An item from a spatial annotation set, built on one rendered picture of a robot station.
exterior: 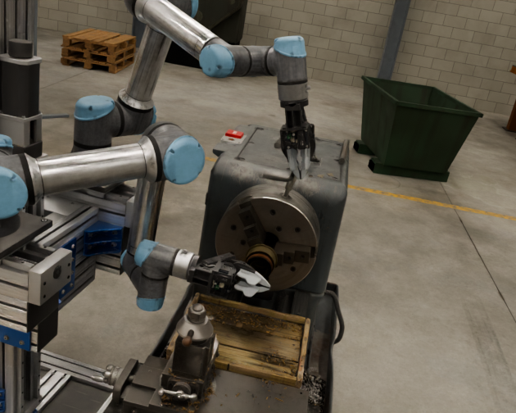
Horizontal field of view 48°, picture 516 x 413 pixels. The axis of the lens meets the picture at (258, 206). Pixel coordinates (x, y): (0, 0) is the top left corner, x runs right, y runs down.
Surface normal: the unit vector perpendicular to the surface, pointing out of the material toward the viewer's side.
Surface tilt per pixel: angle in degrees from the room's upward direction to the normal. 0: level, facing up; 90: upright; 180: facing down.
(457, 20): 90
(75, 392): 0
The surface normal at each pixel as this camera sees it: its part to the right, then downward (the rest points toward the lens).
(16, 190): 0.37, 0.44
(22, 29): 0.95, 0.25
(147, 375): 0.16, -0.91
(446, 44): -0.11, 0.37
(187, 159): 0.60, 0.38
